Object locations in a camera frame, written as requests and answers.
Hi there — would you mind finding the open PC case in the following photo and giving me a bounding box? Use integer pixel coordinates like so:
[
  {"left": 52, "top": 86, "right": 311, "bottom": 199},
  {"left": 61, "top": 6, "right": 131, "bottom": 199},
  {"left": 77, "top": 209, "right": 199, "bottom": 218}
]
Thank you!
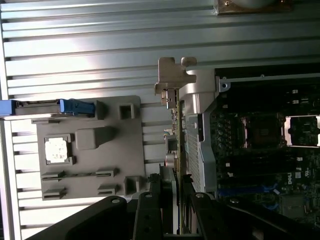
[{"left": 179, "top": 67, "right": 320, "bottom": 240}]

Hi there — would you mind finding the grey parts rack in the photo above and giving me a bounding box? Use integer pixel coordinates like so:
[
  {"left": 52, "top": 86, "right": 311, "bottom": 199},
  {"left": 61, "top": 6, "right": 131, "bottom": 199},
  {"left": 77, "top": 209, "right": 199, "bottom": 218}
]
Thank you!
[{"left": 31, "top": 95, "right": 145, "bottom": 201}]

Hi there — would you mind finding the green motherboard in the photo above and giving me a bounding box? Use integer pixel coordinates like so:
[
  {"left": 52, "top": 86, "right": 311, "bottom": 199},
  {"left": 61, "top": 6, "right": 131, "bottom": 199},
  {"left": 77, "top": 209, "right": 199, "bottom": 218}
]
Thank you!
[{"left": 209, "top": 89, "right": 320, "bottom": 226}]

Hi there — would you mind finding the CPU socket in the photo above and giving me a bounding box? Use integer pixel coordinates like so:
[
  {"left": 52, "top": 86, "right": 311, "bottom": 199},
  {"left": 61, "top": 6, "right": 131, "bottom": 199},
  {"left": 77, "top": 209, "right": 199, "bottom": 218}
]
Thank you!
[{"left": 239, "top": 113, "right": 287, "bottom": 151}]

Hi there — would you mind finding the silver CPU chip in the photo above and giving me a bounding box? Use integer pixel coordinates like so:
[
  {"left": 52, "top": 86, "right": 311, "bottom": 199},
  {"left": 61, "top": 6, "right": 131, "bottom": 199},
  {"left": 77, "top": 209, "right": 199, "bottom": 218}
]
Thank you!
[{"left": 44, "top": 136, "right": 69, "bottom": 163}]

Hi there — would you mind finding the metal socket cover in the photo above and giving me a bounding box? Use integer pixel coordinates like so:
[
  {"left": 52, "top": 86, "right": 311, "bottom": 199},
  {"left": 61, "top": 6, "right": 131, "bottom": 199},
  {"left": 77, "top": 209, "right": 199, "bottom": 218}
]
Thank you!
[{"left": 284, "top": 114, "right": 320, "bottom": 147}]

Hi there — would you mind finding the hard disk in blue carrier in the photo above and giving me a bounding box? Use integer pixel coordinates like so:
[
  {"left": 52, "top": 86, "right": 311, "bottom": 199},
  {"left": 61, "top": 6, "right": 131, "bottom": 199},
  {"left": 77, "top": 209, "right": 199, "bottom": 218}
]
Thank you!
[{"left": 0, "top": 98, "right": 96, "bottom": 118}]

